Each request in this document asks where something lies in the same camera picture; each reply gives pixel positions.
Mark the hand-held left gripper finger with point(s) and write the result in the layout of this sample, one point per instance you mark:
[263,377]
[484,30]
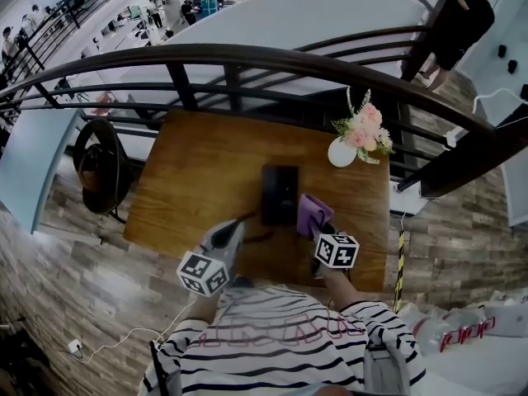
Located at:
[237,250]
[210,241]

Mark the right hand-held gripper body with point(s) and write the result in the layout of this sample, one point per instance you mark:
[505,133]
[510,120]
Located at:
[336,252]

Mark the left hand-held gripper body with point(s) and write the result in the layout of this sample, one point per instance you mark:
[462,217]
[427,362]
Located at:
[202,272]

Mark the purple cloth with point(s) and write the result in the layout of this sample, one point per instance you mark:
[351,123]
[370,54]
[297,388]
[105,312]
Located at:
[311,210]

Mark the person's left forearm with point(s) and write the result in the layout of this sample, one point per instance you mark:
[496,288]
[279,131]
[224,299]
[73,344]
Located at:
[202,307]

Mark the person's right forearm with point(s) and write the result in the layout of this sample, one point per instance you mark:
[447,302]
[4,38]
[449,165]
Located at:
[340,289]

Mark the black rectangular device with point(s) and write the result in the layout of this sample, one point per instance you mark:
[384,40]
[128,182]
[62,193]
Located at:
[288,188]

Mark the yellow black striped tape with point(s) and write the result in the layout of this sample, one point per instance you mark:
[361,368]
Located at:
[399,270]

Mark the white round vase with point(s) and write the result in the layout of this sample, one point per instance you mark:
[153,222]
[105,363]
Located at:
[340,154]

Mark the white power strip box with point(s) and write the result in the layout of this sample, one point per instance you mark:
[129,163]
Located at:
[406,198]

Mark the white black-striped shirt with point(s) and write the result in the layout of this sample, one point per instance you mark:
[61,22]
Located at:
[268,345]

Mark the white vase with pink flowers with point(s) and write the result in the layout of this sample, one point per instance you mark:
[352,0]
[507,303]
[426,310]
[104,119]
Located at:
[365,130]

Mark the pile of white plastic bags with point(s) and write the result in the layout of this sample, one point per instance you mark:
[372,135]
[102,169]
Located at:
[453,324]

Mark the white floor socket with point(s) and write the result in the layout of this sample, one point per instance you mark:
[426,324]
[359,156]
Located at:
[75,346]

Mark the white plug adapter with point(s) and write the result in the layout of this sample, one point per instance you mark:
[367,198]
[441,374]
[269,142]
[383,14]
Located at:
[451,138]

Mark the dark curved railing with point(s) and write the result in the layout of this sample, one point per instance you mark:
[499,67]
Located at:
[206,52]

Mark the light blue table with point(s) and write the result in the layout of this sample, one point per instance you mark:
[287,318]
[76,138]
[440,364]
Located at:
[33,159]

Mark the dark brown tall stand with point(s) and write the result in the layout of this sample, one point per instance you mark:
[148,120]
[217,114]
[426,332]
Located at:
[427,35]

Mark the black walkway railing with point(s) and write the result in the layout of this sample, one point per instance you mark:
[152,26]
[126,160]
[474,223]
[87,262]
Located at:
[62,19]

